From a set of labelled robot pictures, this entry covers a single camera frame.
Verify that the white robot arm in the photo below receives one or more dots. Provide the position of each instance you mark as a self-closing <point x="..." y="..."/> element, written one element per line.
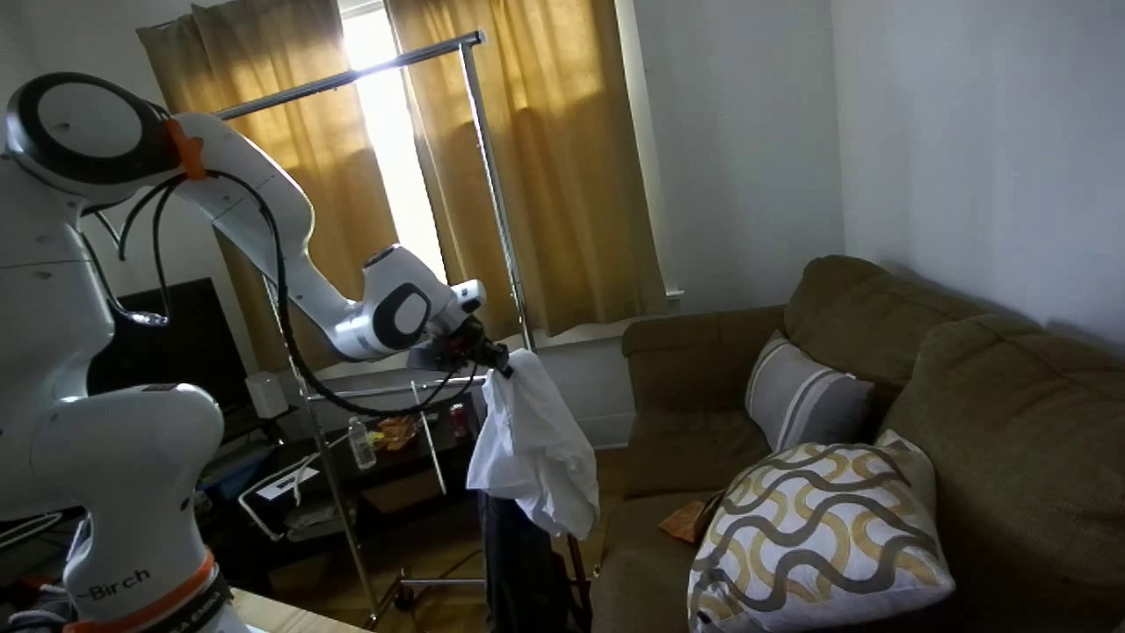
<point x="106" y="467"/>

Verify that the wide mustard curtain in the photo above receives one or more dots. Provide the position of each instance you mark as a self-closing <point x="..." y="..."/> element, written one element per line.
<point x="302" y="142"/>

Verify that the black television screen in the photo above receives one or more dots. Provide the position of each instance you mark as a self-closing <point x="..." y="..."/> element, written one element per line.
<point x="178" y="340"/>

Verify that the white rimmed dark tray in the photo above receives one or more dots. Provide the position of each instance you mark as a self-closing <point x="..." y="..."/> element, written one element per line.
<point x="283" y="484"/>

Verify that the wavy patterned pillow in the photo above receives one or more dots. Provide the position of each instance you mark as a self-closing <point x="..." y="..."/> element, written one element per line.
<point x="820" y="530"/>

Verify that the bright window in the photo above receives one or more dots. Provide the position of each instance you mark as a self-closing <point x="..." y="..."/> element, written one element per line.
<point x="399" y="152"/>

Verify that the clear plastic bottle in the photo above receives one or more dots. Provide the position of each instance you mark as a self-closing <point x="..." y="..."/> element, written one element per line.
<point x="364" y="445"/>

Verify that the grey striped pillow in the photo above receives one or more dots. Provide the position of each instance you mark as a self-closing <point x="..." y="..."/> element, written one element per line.
<point x="810" y="398"/>

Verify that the narrow mustard curtain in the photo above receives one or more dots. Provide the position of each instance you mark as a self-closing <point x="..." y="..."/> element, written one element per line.
<point x="565" y="162"/>

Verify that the small white box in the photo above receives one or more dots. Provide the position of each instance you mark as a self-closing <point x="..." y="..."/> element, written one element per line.
<point x="267" y="394"/>

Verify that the black low table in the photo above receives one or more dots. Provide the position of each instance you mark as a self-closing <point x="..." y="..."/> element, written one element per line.
<point x="405" y="493"/>

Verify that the dark grey hanging garment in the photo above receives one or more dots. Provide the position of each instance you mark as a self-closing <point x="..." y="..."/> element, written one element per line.
<point x="515" y="573"/>

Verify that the metal clothes rack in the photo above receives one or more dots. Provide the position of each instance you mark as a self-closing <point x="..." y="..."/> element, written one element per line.
<point x="492" y="178"/>

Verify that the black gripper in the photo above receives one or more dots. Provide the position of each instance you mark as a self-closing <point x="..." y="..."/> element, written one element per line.
<point x="471" y="347"/>

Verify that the white cloth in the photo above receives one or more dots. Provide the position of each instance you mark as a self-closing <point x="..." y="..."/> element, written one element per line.
<point x="533" y="445"/>

